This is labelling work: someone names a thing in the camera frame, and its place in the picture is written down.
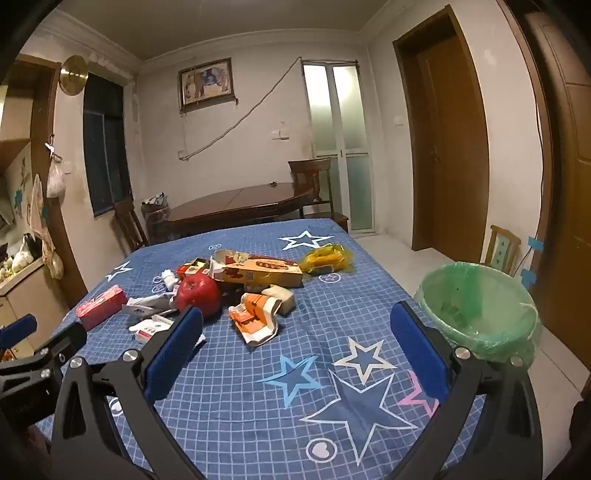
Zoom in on round brass plate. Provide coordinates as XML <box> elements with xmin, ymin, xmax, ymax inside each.
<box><xmin>59</xmin><ymin>55</ymin><xmax>84</xmax><ymax>97</ymax></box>

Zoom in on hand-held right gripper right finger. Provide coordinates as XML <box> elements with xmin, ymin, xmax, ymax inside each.
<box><xmin>389</xmin><ymin>301</ymin><xmax>543</xmax><ymax>480</ymax></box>

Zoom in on white wrapper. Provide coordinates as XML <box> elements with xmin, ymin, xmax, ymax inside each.
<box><xmin>122</xmin><ymin>293</ymin><xmax>178</xmax><ymax>319</ymax></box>

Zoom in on dark wooden dining table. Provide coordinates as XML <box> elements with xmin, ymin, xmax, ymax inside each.
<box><xmin>152</xmin><ymin>182</ymin><xmax>315</xmax><ymax>243</ymax></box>

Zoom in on orange and white packet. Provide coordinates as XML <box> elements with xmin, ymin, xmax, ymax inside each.
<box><xmin>228</xmin><ymin>292</ymin><xmax>283</xmax><ymax>347</ymax></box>

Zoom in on wall cable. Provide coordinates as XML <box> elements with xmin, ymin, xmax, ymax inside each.
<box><xmin>178</xmin><ymin>58</ymin><xmax>305</xmax><ymax>161</ymax></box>

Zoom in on small light wooden chair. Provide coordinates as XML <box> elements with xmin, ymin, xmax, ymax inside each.
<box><xmin>480</xmin><ymin>224</ymin><xmax>522</xmax><ymax>278</ymax></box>

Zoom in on dark wooden chair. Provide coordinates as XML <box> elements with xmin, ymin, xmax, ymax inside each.
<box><xmin>113</xmin><ymin>198</ymin><xmax>149</xmax><ymax>252</ymax></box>
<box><xmin>287</xmin><ymin>157</ymin><xmax>350</xmax><ymax>232</ymax></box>

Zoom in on kitchen cabinet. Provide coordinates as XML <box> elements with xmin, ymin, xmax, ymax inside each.
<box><xmin>0</xmin><ymin>60</ymin><xmax>84</xmax><ymax>356</ymax></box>

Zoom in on brown wooden door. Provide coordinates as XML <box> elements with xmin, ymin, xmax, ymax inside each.
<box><xmin>522</xmin><ymin>9</ymin><xmax>591</xmax><ymax>365</ymax></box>
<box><xmin>392</xmin><ymin>4</ymin><xmax>490</xmax><ymax>266</ymax></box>

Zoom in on bin with green liner bag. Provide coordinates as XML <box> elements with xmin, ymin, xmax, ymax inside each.
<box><xmin>413</xmin><ymin>261</ymin><xmax>543</xmax><ymax>365</ymax></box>

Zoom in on hanging white plastic bag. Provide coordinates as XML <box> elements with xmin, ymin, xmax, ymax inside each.
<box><xmin>45</xmin><ymin>159</ymin><xmax>66</xmax><ymax>199</ymax></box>

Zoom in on yellow plastic wrapper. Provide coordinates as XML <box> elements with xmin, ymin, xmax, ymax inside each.
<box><xmin>299</xmin><ymin>244</ymin><xmax>355</xmax><ymax>277</ymax></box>

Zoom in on red apple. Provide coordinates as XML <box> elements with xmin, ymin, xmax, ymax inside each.
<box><xmin>174</xmin><ymin>272</ymin><xmax>222</xmax><ymax>319</ymax></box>

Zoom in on framed wall picture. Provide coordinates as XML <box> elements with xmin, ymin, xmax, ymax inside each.
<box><xmin>178</xmin><ymin>57</ymin><xmax>234</xmax><ymax>114</ymax></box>

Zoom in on hanging cloth towels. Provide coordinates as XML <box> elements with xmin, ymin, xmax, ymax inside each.
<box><xmin>30</xmin><ymin>174</ymin><xmax>64</xmax><ymax>280</ymax></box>

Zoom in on black cable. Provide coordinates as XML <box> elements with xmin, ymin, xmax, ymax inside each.
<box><xmin>522</xmin><ymin>92</ymin><xmax>546</xmax><ymax>278</ymax></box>

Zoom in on blue star-print tablecloth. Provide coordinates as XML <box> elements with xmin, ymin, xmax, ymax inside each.
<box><xmin>62</xmin><ymin>217</ymin><xmax>490</xmax><ymax>480</ymax></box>

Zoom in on red packet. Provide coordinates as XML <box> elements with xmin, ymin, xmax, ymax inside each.
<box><xmin>75</xmin><ymin>285</ymin><xmax>127</xmax><ymax>330</ymax></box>

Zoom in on snack basket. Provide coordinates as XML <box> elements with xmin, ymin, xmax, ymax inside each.
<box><xmin>141</xmin><ymin>193</ymin><xmax>171</xmax><ymax>222</ymax></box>

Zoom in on dark window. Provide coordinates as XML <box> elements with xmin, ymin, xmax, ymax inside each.
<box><xmin>83</xmin><ymin>71</ymin><xmax>132</xmax><ymax>217</ymax></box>

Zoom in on long orange carton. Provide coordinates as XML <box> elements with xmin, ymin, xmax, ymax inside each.
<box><xmin>209</xmin><ymin>249</ymin><xmax>304</xmax><ymax>289</ymax></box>

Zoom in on small white packet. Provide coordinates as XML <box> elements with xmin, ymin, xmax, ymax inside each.
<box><xmin>154</xmin><ymin>270</ymin><xmax>181</xmax><ymax>294</ymax></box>

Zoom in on small beige box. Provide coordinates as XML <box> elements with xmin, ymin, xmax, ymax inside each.
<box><xmin>261</xmin><ymin>285</ymin><xmax>297</xmax><ymax>315</ymax></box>

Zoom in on white and red blister pack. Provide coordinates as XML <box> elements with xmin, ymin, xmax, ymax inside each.
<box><xmin>129</xmin><ymin>316</ymin><xmax>178</xmax><ymax>342</ymax></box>

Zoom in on frosted glass door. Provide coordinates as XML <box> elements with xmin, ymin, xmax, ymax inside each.
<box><xmin>302</xmin><ymin>60</ymin><xmax>376</xmax><ymax>234</ymax></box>

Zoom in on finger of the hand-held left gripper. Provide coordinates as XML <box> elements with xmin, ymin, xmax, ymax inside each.
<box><xmin>28</xmin><ymin>322</ymin><xmax>88</xmax><ymax>371</ymax></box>
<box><xmin>0</xmin><ymin>315</ymin><xmax>38</xmax><ymax>344</ymax></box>

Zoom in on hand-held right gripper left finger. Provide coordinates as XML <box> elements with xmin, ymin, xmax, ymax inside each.
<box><xmin>50</xmin><ymin>305</ymin><xmax>206</xmax><ymax>480</ymax></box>

